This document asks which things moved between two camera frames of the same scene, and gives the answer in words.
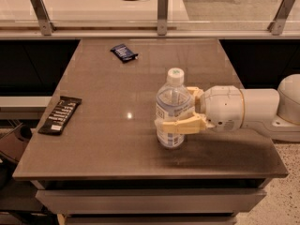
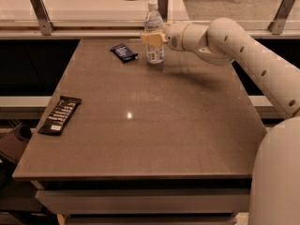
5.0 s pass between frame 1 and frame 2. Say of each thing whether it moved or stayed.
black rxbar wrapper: stayed
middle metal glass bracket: stayed
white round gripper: moved
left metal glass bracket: stayed
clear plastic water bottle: moved
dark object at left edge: stayed
